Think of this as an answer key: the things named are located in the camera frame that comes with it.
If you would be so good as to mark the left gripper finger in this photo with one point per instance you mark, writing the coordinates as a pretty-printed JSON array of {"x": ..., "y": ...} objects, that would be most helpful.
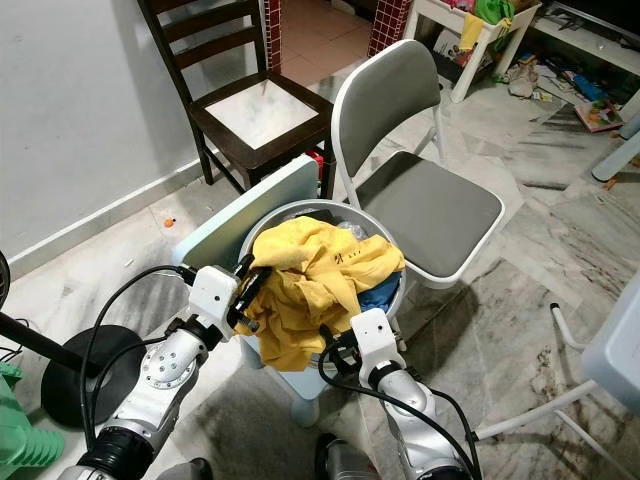
[{"x": 246, "y": 264}]

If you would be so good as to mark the yellow shirt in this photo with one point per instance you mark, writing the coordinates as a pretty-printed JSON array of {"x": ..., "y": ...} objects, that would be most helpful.
[{"x": 310, "y": 300}]

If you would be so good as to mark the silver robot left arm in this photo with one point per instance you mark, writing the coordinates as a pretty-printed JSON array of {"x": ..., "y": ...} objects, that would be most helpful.
[{"x": 170, "y": 365}]

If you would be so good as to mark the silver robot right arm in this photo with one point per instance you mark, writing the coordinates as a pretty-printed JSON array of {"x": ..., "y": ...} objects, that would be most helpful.
[{"x": 430, "y": 430}]

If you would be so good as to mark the light blue child chair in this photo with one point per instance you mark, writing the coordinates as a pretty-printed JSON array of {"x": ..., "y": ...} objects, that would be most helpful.
[{"x": 240, "y": 210}]

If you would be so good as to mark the blue garment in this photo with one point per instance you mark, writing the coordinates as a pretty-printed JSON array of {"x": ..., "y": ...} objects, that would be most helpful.
[{"x": 385, "y": 295}]

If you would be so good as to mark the small orange toy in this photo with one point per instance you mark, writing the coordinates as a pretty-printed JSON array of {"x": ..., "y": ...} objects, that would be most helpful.
[{"x": 168, "y": 222}]

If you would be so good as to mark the round metal basin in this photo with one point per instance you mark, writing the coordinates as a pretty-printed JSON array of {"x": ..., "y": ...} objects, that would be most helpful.
[{"x": 320, "y": 204}]

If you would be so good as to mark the dark wooden chair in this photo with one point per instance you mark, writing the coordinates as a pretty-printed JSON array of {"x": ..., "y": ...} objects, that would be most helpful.
[{"x": 260, "y": 162}]

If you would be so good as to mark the grey robot right leg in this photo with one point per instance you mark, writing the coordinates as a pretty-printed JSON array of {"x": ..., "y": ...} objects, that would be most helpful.
[{"x": 352, "y": 460}]

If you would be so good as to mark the grey robot leg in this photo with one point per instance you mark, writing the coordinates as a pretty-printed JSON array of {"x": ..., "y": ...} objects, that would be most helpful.
[
  {"x": 352, "y": 460},
  {"x": 182, "y": 470}
]

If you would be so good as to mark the black standing fan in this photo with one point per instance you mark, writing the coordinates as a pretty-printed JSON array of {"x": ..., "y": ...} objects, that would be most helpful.
[{"x": 90, "y": 380}]

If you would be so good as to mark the grey robot left leg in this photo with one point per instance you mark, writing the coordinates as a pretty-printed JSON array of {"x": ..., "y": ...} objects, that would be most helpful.
[{"x": 182, "y": 470}]

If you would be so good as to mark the green ribbed plastic container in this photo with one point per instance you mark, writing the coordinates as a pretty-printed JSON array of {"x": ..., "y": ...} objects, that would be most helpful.
[{"x": 25, "y": 440}]

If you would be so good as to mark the white folding table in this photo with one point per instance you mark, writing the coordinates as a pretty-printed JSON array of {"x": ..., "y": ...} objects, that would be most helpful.
[{"x": 615, "y": 350}]

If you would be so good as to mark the white side table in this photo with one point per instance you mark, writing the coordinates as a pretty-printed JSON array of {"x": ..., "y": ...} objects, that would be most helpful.
[{"x": 468, "y": 70}]

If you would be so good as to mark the yellow cloth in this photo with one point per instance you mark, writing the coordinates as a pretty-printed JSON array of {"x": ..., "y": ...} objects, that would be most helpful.
[{"x": 472, "y": 30}]

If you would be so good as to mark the children picture book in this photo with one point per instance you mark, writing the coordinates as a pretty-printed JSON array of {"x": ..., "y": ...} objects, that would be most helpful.
[{"x": 598, "y": 115}]

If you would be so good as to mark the green cloth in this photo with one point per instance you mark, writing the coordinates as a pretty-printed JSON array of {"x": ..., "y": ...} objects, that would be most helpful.
[{"x": 495, "y": 10}]

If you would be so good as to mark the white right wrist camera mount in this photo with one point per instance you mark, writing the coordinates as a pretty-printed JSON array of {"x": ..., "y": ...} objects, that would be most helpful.
[{"x": 375, "y": 340}]

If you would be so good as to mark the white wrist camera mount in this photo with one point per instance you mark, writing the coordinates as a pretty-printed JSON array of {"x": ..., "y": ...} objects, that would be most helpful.
[
  {"x": 212, "y": 295},
  {"x": 375, "y": 340}
]

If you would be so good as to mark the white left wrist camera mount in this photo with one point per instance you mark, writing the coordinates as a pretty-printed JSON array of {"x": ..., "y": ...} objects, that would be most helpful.
[{"x": 212, "y": 295}]

